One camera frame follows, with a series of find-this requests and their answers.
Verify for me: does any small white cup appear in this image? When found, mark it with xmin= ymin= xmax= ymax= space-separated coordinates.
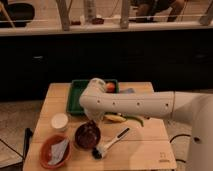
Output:
xmin=51 ymin=113 xmax=69 ymax=131

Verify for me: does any crumpled grey cloth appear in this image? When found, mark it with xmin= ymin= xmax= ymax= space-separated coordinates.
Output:
xmin=48 ymin=139 xmax=69 ymax=165

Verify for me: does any black floor cable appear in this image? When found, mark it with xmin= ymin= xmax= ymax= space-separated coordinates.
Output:
xmin=169 ymin=133 xmax=198 ymax=167

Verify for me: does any green plastic tray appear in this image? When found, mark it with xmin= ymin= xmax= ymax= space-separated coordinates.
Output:
xmin=65 ymin=78 xmax=120 ymax=117

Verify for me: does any orange fruit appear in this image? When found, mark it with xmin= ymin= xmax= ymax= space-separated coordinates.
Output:
xmin=106 ymin=82 xmax=115 ymax=93

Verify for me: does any small blue grey object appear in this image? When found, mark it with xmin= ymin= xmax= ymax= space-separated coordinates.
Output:
xmin=120 ymin=88 xmax=135 ymax=93

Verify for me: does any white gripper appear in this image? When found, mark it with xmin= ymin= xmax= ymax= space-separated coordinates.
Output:
xmin=85 ymin=110 xmax=104 ymax=125

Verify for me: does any green chili pepper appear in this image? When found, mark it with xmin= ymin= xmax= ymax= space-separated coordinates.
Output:
xmin=125 ymin=116 xmax=144 ymax=127

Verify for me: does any dark purple bowl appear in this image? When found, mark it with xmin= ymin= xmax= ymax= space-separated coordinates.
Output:
xmin=75 ymin=121 xmax=101 ymax=150

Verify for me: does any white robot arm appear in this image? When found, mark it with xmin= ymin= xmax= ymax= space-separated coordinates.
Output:
xmin=79 ymin=78 xmax=213 ymax=171

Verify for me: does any yellow banana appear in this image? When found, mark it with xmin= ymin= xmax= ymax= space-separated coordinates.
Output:
xmin=104 ymin=114 xmax=126 ymax=123

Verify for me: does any orange bowl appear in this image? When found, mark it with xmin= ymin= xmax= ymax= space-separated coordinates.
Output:
xmin=39 ymin=134 xmax=71 ymax=169

